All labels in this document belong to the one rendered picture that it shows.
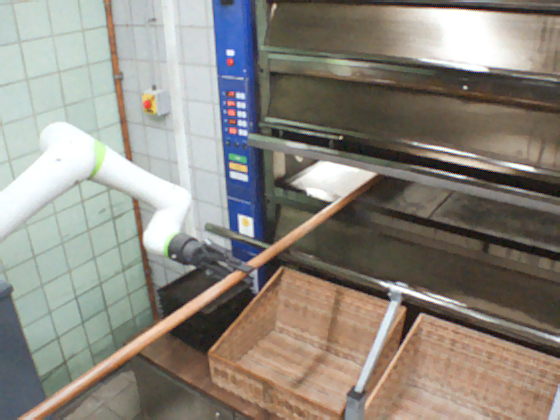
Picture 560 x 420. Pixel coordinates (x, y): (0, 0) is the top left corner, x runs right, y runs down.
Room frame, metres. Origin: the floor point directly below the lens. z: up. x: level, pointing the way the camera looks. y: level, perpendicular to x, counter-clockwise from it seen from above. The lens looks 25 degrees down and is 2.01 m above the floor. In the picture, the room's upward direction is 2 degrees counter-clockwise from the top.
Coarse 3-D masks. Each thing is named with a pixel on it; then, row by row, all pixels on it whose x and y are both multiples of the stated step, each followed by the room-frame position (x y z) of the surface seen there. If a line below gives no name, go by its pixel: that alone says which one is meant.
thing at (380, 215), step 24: (288, 192) 1.89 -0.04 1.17; (312, 192) 1.86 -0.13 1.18; (360, 216) 1.70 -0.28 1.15; (384, 216) 1.65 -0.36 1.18; (408, 216) 1.63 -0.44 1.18; (456, 240) 1.49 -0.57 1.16; (480, 240) 1.44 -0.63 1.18; (504, 240) 1.43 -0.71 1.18; (528, 264) 1.34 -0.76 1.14; (552, 264) 1.30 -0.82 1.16
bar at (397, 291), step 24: (240, 240) 1.55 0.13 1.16; (312, 264) 1.38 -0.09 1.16; (336, 264) 1.35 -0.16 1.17; (384, 288) 1.23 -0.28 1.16; (408, 288) 1.21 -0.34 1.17; (456, 312) 1.10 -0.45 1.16; (480, 312) 1.08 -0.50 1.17; (384, 336) 1.14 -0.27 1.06; (528, 336) 0.99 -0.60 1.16; (552, 336) 0.96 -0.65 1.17; (360, 384) 1.06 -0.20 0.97; (360, 408) 1.03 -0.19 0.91; (552, 408) 0.85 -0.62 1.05
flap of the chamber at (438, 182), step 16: (256, 144) 1.79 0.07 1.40; (272, 144) 1.75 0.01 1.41; (320, 144) 1.79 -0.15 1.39; (336, 144) 1.81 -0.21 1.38; (320, 160) 1.63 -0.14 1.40; (336, 160) 1.59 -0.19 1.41; (352, 160) 1.56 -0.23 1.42; (400, 160) 1.61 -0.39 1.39; (416, 160) 1.62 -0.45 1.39; (400, 176) 1.46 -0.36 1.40; (416, 176) 1.43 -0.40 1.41; (480, 176) 1.46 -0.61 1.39; (464, 192) 1.34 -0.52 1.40; (480, 192) 1.31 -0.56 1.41; (496, 192) 1.28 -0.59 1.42; (544, 192) 1.32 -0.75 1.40; (544, 208) 1.20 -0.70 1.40
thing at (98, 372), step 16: (384, 176) 1.97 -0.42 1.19; (352, 192) 1.78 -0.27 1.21; (336, 208) 1.68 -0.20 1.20; (304, 224) 1.55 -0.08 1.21; (288, 240) 1.46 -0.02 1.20; (256, 256) 1.37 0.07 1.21; (272, 256) 1.39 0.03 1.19; (240, 272) 1.29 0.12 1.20; (224, 288) 1.22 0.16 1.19; (192, 304) 1.14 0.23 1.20; (176, 320) 1.08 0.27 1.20; (144, 336) 1.01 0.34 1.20; (160, 336) 1.03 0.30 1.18; (128, 352) 0.96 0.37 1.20; (96, 368) 0.90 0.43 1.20; (112, 368) 0.91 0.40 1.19; (80, 384) 0.85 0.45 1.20; (48, 400) 0.80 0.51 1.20; (64, 400) 0.81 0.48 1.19; (32, 416) 0.75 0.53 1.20
